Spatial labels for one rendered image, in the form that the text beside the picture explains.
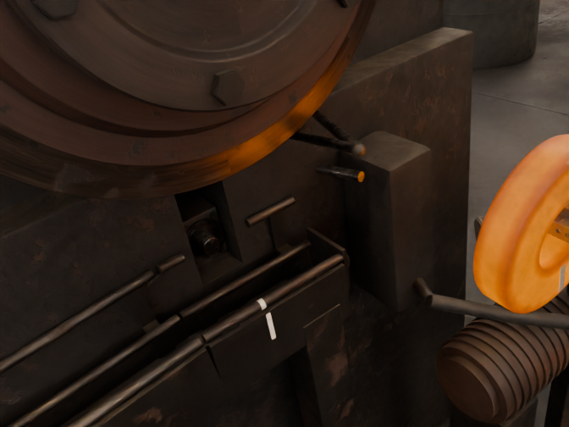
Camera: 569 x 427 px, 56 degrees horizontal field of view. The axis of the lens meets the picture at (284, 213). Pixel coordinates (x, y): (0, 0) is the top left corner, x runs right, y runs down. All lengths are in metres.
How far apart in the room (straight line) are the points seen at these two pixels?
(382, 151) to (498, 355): 0.32
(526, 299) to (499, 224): 0.09
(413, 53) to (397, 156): 0.18
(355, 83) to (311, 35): 0.30
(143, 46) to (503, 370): 0.61
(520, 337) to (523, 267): 0.37
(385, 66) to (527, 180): 0.36
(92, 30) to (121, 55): 0.02
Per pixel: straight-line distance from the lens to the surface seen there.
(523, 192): 0.44
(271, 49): 0.40
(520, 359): 0.81
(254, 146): 0.52
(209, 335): 0.59
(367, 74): 0.74
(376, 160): 0.67
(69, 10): 0.34
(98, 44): 0.35
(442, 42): 0.83
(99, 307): 0.62
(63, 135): 0.43
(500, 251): 0.44
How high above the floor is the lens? 1.12
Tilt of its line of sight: 33 degrees down
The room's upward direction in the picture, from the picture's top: 11 degrees counter-clockwise
